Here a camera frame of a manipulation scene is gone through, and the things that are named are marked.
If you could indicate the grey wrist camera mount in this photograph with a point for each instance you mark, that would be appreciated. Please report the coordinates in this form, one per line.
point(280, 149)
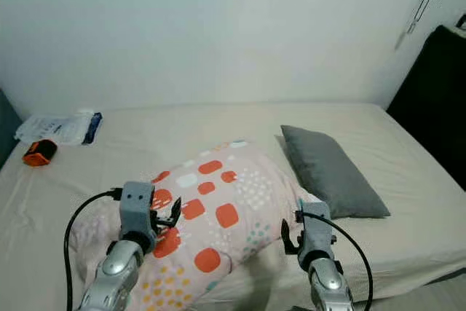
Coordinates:
point(137, 207)
point(317, 227)

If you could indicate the beige mattress bed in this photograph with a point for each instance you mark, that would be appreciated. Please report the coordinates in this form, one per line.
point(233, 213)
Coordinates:
point(408, 165)

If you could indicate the pink patterned pillow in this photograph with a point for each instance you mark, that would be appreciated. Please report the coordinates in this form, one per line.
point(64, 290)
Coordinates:
point(233, 213)

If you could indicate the white plastic package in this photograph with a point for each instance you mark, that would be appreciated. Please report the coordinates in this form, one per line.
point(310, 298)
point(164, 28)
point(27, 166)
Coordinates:
point(54, 129)

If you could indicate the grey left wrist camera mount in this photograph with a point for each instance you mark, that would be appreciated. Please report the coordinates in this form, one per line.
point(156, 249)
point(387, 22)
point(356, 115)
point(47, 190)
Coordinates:
point(137, 207)

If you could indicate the orange and black device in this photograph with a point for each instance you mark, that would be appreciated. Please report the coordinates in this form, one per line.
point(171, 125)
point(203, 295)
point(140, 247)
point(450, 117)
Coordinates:
point(39, 153)

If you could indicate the grey rectangular pillow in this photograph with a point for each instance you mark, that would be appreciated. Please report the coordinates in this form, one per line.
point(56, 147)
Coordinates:
point(331, 172)

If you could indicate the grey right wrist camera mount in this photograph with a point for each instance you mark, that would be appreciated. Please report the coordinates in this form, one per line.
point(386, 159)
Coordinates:
point(317, 227)

